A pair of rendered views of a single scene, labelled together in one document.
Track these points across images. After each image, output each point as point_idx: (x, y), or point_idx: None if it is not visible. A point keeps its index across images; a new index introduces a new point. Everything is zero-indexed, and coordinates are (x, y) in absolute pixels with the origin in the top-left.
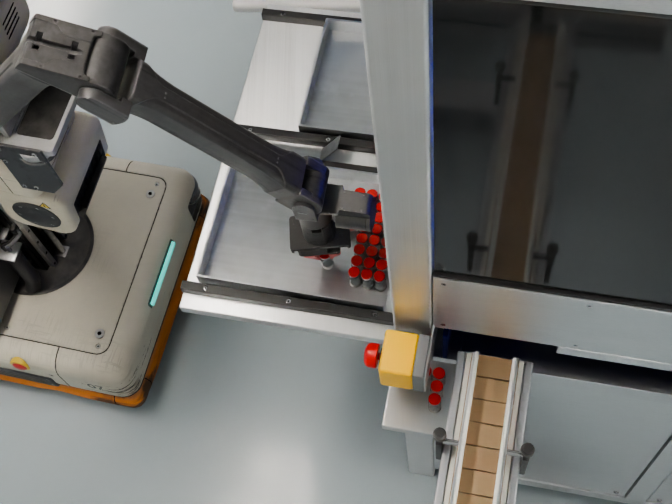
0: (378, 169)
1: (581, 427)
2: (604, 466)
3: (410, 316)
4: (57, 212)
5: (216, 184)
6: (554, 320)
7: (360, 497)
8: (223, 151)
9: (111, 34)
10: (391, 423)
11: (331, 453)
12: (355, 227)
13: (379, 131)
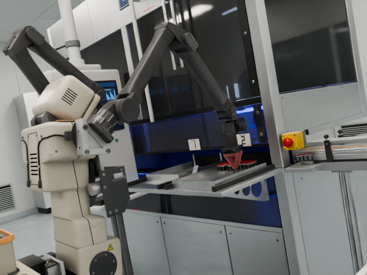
0: (261, 30)
1: (329, 204)
2: (343, 246)
3: (280, 130)
4: (116, 251)
5: (176, 190)
6: (303, 108)
7: None
8: (212, 78)
9: None
10: (312, 167)
11: None
12: (243, 125)
13: (259, 10)
